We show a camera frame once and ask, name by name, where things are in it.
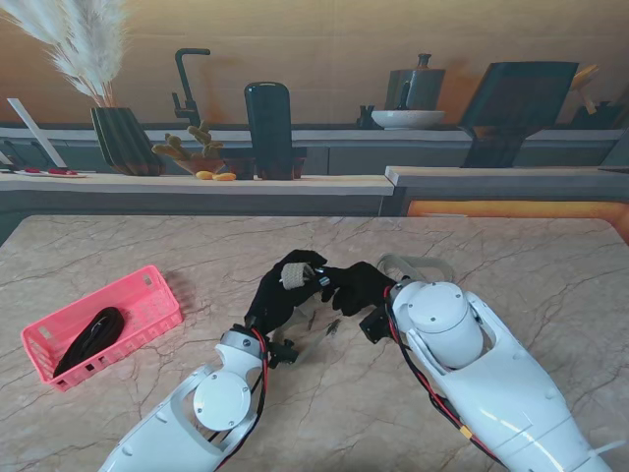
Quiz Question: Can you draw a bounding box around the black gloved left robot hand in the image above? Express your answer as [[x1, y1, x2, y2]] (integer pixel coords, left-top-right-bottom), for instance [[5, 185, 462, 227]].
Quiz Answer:
[[244, 249, 340, 340]]

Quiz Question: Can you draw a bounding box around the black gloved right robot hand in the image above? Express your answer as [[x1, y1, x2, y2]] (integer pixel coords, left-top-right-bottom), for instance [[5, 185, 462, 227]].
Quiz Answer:
[[314, 260, 398, 319]]

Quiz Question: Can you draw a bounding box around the tan braided belt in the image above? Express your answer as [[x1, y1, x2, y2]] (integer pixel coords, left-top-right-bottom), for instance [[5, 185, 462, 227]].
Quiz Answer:
[[272, 263, 345, 368]]

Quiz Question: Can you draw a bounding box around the pink plastic storage basket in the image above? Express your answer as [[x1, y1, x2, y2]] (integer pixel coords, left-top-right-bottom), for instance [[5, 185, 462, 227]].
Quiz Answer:
[[21, 264, 185, 393]]

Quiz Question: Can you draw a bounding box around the dark brown braided belt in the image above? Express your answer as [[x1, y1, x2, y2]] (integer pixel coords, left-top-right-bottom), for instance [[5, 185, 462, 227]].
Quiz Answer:
[[51, 306, 127, 379]]

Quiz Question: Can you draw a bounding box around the pale grey braided belt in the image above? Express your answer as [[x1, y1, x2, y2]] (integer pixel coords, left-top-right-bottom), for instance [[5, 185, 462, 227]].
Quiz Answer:
[[376, 253, 456, 286]]

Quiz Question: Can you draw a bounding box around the printed kitchen scene backdrop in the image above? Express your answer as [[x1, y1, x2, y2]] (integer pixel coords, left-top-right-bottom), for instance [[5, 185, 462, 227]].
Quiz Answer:
[[0, 0, 629, 217]]

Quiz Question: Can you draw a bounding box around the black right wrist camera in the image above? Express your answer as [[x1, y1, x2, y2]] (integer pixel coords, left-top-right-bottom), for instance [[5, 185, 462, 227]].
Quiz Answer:
[[358, 304, 394, 345]]

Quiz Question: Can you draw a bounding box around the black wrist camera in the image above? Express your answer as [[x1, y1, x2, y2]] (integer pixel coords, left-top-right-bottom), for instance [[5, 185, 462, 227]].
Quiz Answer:
[[269, 338, 299, 370], [358, 304, 394, 345]]

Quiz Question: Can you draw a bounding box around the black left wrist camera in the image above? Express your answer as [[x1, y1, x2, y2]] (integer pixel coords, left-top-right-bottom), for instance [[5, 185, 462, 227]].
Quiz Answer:
[[269, 338, 299, 370]]

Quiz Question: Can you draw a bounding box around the red black left arm cable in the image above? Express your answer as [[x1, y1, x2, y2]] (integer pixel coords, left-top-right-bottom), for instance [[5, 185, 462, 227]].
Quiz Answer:
[[205, 328, 271, 453]]

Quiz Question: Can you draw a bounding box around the red black arm cable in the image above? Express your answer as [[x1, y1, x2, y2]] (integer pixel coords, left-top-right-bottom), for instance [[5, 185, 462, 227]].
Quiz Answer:
[[205, 328, 271, 453], [382, 289, 507, 463]]

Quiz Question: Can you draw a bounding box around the red black right arm cable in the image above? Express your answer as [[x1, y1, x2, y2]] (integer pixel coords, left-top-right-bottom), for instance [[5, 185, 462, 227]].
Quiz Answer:
[[382, 289, 507, 463]]

